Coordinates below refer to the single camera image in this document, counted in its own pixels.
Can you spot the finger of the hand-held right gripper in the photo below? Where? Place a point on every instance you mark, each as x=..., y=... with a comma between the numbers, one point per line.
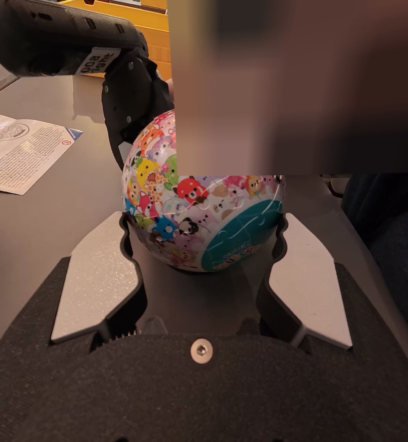
x=125, y=152

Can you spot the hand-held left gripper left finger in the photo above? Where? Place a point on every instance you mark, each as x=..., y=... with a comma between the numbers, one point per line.
x=96, y=283

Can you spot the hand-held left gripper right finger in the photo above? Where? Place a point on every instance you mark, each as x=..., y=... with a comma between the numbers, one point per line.
x=307, y=286

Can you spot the colourful cartoon puzzle ball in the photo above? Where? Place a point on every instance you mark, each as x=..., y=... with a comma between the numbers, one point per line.
x=162, y=214

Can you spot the yellow plastic bin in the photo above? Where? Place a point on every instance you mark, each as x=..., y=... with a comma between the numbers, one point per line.
x=134, y=27

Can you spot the person's dark trousers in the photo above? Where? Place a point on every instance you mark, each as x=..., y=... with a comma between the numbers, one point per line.
x=394, y=241

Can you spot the white instruction leaflet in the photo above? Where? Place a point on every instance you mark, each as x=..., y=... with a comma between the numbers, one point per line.
x=24, y=152

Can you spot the black chair armrest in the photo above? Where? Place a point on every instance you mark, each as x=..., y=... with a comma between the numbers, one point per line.
x=338, y=188

